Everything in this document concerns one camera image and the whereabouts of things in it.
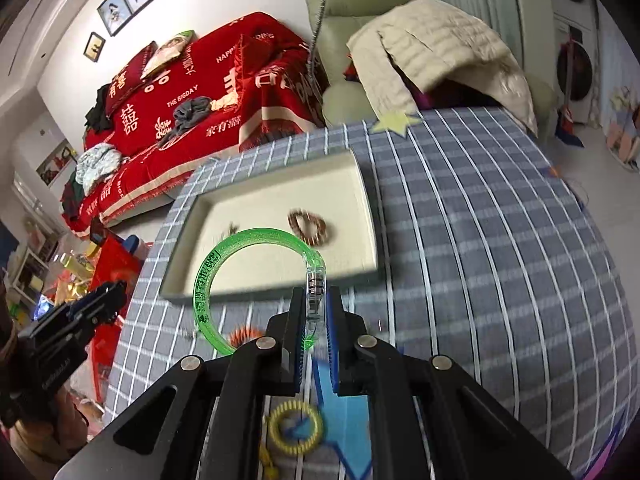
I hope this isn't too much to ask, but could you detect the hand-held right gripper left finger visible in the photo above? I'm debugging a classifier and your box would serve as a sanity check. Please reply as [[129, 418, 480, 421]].
[[52, 287, 308, 480]]

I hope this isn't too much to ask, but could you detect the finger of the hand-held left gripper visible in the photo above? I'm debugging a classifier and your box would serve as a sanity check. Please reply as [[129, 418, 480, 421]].
[[70, 296, 126, 329], [92, 280, 129, 309]]

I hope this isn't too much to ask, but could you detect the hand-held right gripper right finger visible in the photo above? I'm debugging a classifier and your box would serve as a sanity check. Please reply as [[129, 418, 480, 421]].
[[324, 285, 576, 480]]

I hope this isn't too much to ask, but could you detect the green translucent bangle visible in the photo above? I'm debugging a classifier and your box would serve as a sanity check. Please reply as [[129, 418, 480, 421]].
[[192, 227, 326, 356]]

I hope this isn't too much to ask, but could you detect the yellow elastic cord hair tie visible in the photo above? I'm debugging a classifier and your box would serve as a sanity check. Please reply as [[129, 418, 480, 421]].
[[259, 447, 281, 480]]

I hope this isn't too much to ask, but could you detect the cream rectangular tray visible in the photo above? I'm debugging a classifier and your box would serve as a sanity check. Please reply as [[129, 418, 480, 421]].
[[159, 147, 380, 307]]

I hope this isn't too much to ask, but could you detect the person's left forearm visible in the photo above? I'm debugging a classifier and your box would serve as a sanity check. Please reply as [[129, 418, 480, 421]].
[[0, 390, 92, 464]]

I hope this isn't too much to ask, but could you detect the red snack bag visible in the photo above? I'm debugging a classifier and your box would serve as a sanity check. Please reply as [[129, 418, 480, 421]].
[[89, 232, 152, 341]]

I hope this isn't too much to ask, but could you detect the blue star sticker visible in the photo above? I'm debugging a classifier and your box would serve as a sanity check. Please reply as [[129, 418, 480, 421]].
[[292, 359, 374, 480]]

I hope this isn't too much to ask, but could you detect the pale patterned garment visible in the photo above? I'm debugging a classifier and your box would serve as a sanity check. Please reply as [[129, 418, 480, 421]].
[[75, 142, 124, 196]]

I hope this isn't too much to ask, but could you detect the black crumpled garment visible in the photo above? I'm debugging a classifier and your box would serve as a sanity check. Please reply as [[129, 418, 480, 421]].
[[84, 85, 114, 132]]

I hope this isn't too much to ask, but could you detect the grey checked tablecloth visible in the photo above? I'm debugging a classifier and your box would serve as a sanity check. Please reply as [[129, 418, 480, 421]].
[[102, 107, 633, 480]]

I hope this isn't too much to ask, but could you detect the grey crumpled garment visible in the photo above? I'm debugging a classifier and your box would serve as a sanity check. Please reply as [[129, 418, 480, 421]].
[[159, 95, 214, 149]]

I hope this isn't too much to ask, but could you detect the red embroidered pillow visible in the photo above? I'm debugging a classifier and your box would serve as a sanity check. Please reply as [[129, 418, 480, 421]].
[[102, 42, 159, 116]]

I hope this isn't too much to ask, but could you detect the red blanket sofa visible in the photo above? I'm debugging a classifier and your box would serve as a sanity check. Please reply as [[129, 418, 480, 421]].
[[62, 11, 331, 228]]

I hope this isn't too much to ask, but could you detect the yellow star sticker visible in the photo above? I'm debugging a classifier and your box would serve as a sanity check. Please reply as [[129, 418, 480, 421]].
[[369, 110, 425, 139]]

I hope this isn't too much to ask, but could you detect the printed face cushion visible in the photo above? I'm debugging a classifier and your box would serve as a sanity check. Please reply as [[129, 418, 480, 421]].
[[141, 29, 196, 80]]

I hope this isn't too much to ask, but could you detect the red satin cushion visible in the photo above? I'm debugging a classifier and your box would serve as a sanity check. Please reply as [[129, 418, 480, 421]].
[[225, 32, 282, 152]]

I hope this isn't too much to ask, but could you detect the purple garment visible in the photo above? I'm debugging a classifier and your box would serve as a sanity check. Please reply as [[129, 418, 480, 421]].
[[410, 80, 451, 111]]

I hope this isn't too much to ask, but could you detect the cream puffer jacket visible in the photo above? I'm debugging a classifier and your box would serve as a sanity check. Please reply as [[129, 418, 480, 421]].
[[346, 0, 539, 137]]

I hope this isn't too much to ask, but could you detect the green armchair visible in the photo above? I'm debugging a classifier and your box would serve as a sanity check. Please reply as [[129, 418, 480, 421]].
[[306, 0, 558, 137]]

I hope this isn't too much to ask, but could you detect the orange coil hair tie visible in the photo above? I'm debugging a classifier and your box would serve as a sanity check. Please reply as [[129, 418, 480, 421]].
[[227, 325, 266, 349]]

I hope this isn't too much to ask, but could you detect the yellow coil hair tie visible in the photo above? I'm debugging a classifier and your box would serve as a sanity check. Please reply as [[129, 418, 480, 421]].
[[268, 400, 325, 456]]

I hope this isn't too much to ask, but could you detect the brown spiral hair tie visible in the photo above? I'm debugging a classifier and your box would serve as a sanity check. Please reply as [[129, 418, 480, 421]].
[[287, 208, 329, 246]]

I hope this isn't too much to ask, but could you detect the small black picture frame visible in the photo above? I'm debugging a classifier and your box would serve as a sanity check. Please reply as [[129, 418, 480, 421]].
[[82, 31, 107, 64]]

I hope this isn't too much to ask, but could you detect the silver braided cable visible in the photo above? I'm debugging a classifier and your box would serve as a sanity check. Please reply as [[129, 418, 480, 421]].
[[307, 0, 334, 88]]

